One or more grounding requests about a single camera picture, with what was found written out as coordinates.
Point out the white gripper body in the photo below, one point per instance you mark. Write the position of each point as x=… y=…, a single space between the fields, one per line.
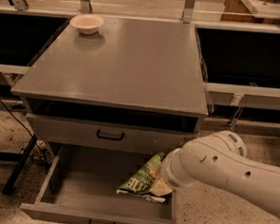
x=169 y=177

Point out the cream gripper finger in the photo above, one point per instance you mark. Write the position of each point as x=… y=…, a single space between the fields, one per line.
x=160 y=188

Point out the green jalapeno chip bag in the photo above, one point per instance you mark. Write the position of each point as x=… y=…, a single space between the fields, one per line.
x=141 y=182

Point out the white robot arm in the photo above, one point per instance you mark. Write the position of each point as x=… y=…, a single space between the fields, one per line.
x=220 y=160

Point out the open grey middle drawer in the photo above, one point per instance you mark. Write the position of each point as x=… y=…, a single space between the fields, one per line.
x=81 y=185

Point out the closed grey top drawer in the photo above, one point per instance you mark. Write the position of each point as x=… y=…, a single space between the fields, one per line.
x=82 y=132

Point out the grey drawer cabinet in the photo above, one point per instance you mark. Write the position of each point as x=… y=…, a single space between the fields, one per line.
x=132 y=72

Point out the black metal table leg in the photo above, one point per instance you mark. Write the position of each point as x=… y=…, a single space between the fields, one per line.
x=8 y=188

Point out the wooden cabinet with white tray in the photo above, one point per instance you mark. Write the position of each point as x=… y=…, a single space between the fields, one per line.
x=252 y=11

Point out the white bowl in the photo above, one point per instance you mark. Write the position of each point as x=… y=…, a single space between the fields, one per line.
x=86 y=23

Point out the black top drawer handle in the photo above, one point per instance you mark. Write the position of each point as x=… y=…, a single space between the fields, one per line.
x=104 y=136

